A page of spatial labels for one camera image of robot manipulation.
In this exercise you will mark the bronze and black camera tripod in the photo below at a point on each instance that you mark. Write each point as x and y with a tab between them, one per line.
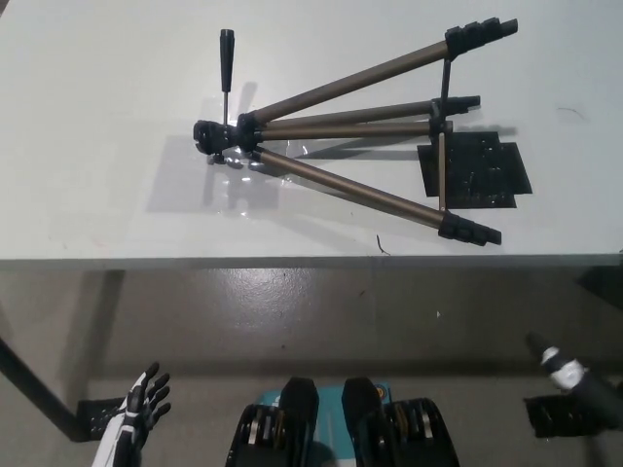
340	174

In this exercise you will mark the clear tape patch on table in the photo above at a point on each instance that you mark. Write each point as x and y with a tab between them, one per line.
233	180

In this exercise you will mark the black tape patch on table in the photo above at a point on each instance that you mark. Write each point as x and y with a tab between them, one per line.
482	168

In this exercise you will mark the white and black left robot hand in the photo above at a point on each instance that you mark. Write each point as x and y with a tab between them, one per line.
131	413

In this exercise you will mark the black table leg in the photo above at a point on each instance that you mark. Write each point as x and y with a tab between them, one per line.
34	384

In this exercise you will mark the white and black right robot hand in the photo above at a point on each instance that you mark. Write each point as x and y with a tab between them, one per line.
563	370

